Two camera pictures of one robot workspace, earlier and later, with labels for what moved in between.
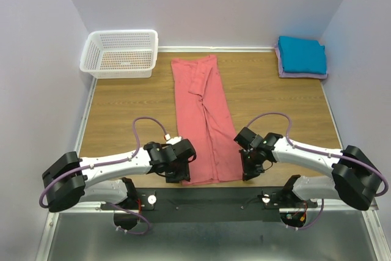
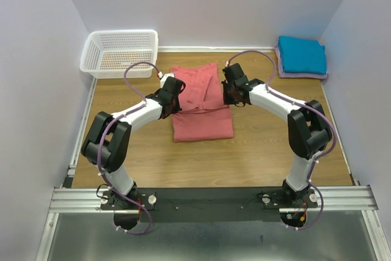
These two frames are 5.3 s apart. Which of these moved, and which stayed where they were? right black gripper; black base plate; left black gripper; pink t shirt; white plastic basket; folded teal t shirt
Moved: left black gripper; pink t shirt; right black gripper
Stayed: white plastic basket; folded teal t shirt; black base plate
